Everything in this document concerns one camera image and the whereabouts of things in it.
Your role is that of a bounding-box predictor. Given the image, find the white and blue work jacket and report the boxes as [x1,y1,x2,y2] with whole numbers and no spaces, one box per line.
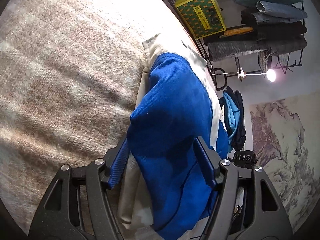
[118,33,228,239]

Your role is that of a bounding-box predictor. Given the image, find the teal and navy folded clothes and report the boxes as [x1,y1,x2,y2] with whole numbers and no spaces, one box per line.
[219,86,246,153]

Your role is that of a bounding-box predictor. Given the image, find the black metal clothes rack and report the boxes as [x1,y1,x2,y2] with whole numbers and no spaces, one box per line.
[142,0,307,92]

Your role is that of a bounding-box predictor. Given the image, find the white clip desk lamp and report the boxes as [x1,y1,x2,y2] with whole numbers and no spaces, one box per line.
[211,68,277,82]

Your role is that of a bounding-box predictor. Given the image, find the black hanging jacket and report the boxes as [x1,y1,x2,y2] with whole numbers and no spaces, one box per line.
[241,9,308,41]

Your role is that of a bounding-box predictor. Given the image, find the grey plaid blanket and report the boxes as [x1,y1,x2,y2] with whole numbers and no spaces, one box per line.
[1,0,195,236]

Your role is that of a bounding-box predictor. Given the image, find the blue denim hanging jacket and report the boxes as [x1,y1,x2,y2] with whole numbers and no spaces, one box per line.
[252,1,308,25]

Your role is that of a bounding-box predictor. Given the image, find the yellow green patterned box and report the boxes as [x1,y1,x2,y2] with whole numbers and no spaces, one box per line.
[175,0,226,40]

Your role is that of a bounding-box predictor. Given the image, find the landscape painting wall scroll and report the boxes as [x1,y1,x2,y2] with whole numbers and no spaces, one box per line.
[249,92,319,231]

